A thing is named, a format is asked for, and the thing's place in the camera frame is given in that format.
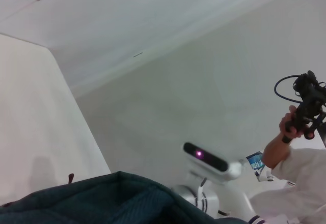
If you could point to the person's bare hand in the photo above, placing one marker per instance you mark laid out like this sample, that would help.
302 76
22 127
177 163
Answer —
289 127

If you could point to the dark teal insulated lunch bag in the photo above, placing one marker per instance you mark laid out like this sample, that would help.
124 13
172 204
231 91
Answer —
102 201

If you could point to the person's bare forearm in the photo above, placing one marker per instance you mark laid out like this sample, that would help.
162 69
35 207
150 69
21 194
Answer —
275 152

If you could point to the black handheld teleoperation controller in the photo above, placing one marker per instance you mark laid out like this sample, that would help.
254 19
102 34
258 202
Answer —
309 101

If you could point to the blue white printed pack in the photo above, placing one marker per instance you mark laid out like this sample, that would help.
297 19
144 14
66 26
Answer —
256 161

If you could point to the person in white coat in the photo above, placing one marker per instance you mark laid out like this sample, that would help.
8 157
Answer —
305 183

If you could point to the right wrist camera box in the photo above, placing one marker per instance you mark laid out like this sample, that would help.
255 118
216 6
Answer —
203 157

